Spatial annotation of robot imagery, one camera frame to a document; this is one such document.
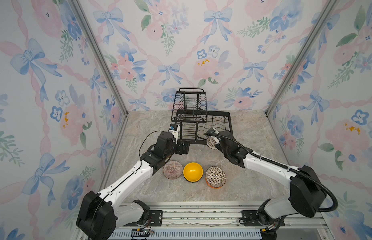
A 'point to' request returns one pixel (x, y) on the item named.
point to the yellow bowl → (193, 172)
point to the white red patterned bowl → (211, 143)
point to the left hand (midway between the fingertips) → (183, 138)
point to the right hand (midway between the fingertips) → (223, 133)
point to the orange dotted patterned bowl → (215, 177)
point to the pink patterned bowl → (172, 169)
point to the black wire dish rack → (192, 120)
